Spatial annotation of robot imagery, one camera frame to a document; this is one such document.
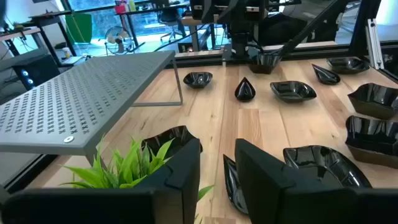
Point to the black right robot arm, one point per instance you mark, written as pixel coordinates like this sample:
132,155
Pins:
239,28

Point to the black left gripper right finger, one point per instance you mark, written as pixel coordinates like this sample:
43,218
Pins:
270,199

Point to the black square bowl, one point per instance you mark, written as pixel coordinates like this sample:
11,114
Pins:
292,91

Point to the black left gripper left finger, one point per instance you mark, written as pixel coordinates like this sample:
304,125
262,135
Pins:
174,199

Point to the black standing desk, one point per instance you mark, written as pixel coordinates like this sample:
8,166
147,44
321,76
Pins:
49,15
146,12

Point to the black leaf-shaped plate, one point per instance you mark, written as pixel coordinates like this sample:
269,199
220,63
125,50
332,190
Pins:
326,165

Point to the black computer tower blue lights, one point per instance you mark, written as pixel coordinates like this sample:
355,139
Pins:
40,70

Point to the round floor fan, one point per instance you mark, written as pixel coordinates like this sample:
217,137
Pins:
118,40

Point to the black office chair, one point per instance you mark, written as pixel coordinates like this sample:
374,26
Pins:
170,17

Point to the green plant in white pot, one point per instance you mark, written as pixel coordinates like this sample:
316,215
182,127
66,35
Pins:
130,168

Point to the black teardrop plate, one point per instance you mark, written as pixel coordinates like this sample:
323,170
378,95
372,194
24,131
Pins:
326,76
245,91
231,183

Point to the grey perforated metal shelf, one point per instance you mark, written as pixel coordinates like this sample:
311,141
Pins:
77,102

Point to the black square wavy plate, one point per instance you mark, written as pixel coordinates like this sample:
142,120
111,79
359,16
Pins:
264,63
371,137
197,79
374,99
347,64
180,133

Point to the green board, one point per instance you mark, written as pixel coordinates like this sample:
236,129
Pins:
79,28

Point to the white paper cup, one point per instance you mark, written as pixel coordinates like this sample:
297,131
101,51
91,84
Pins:
66,53

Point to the pink container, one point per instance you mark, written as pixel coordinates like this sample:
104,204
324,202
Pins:
119,8

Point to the silver aluminium extrusion post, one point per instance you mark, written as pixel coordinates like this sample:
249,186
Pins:
374,43

